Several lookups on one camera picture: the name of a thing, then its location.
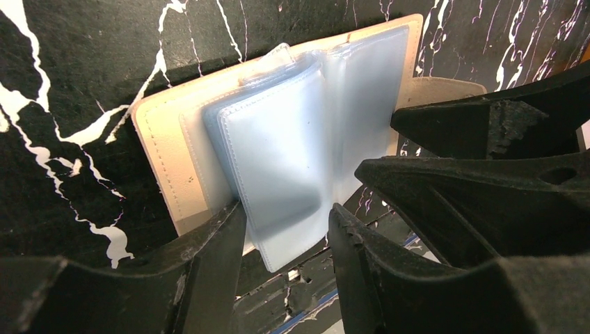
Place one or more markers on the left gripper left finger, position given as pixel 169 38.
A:
pixel 186 286

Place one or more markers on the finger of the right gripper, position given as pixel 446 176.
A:
pixel 468 211
pixel 536 120

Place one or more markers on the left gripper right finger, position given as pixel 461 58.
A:
pixel 385 288

